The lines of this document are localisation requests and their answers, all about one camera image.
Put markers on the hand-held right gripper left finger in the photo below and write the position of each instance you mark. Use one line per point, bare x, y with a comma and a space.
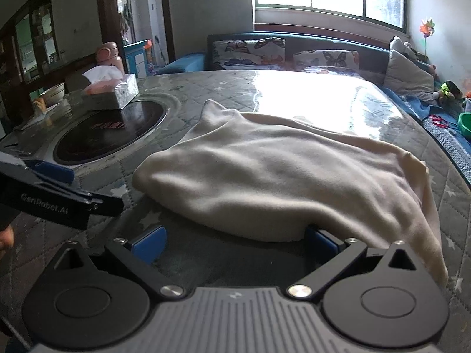
149, 244

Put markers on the small butterfly print pillow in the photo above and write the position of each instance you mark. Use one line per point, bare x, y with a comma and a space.
327, 60

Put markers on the round black induction cooktop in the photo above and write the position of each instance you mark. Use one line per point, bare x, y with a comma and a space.
110, 132

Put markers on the blue sofa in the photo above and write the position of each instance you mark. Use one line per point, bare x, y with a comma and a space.
187, 62

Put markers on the colourful pinwheel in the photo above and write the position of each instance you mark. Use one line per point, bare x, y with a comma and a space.
427, 29

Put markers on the pink cartoon face bottle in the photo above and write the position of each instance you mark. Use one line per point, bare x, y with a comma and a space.
109, 57

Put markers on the large butterfly print pillow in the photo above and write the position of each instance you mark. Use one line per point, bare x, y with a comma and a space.
250, 53

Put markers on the red small object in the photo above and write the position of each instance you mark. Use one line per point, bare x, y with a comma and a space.
439, 120

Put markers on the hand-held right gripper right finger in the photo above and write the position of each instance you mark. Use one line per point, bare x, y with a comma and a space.
320, 242

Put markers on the yellow bread piece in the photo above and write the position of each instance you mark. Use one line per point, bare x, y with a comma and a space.
39, 106

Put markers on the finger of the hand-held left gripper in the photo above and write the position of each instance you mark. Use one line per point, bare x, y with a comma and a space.
108, 207
55, 172

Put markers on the cream knit garment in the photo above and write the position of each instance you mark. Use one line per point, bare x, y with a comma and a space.
276, 176

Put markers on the green plastic bowl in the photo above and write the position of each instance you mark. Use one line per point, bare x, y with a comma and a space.
465, 125

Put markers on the green and black toy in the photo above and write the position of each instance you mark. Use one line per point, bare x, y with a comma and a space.
449, 90

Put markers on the grey cushion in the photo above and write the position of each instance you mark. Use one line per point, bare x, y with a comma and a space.
406, 73

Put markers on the blue quilted blanket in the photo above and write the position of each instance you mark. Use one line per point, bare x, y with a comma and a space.
441, 136

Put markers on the dark wooden display cabinet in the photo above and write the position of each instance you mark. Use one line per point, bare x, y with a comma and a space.
33, 40

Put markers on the cream ceramic bowl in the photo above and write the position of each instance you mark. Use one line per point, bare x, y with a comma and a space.
53, 93

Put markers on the small blue cabinet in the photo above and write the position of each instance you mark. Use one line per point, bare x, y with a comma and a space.
138, 59

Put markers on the dark wooden door frame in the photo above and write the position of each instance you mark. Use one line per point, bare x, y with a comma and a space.
110, 7

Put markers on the person's left hand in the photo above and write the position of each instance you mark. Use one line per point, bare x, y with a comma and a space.
5, 238

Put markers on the grey plush toy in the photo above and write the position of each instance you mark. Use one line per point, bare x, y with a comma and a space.
403, 47

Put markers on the white tissue box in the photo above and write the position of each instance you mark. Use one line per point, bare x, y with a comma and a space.
114, 88

